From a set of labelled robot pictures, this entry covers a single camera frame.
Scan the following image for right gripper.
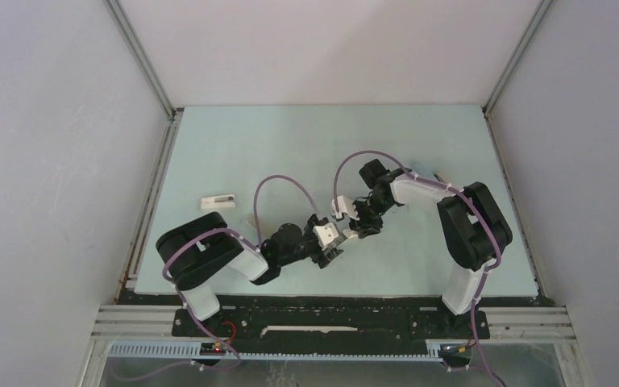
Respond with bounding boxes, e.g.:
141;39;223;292
345;194;393;239

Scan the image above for white stapler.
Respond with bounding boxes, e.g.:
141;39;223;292
200;194;236;210

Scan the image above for white staple box sleeve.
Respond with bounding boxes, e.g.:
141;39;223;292
342;229;359;239

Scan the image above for olive green stapler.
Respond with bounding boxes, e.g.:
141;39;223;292
247;214;258;230

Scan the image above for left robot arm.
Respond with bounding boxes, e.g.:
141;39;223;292
156;212;354;336

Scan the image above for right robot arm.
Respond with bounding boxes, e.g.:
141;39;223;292
338;159;513;337

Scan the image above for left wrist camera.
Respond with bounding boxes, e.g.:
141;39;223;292
313;222;341;249

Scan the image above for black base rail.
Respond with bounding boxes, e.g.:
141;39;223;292
171;296;490;356

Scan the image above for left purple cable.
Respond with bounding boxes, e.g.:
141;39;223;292
109;174;324;383

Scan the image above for left aluminium frame post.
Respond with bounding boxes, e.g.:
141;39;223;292
102;0;178;119

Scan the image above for aluminium frame post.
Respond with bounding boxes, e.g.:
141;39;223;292
483;0;556;118
102;0;178;119

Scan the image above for right aluminium frame post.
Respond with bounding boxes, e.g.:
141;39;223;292
483;0;556;118

